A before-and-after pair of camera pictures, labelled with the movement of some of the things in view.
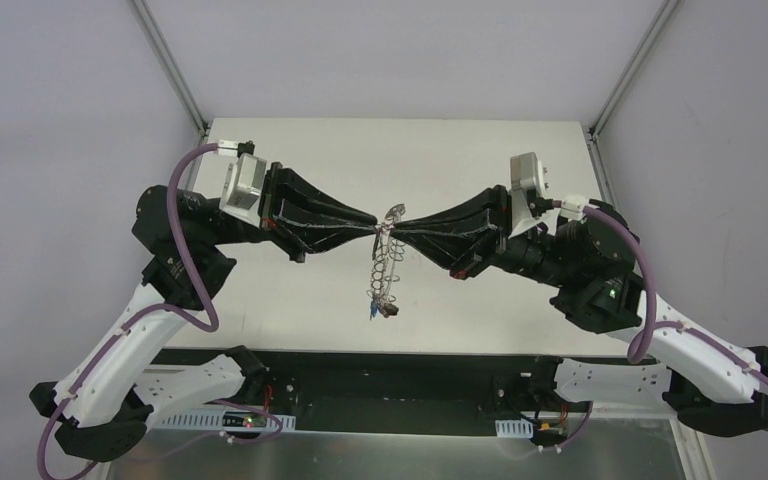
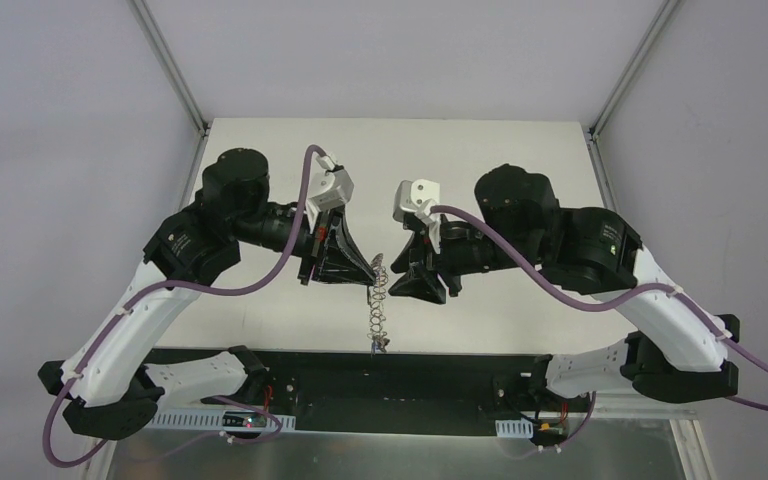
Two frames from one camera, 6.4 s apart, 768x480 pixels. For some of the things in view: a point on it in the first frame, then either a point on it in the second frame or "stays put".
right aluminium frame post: (630, 66) stays put
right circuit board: (548, 436) stays put
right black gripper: (499, 225) -> (448, 258)
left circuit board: (244, 419) stays put
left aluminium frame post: (170, 66) stays put
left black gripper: (278, 208) -> (313, 246)
